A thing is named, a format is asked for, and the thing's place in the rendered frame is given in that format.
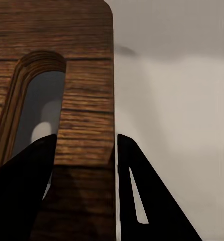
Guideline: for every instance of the cutting board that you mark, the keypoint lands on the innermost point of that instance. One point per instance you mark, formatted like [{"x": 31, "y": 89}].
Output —
[{"x": 74, "y": 37}]

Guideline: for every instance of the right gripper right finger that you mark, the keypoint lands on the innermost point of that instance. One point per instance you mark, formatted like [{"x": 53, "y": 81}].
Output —
[{"x": 167, "y": 222}]

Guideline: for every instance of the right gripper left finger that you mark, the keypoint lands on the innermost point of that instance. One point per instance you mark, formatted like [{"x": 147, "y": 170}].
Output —
[{"x": 23, "y": 182}]

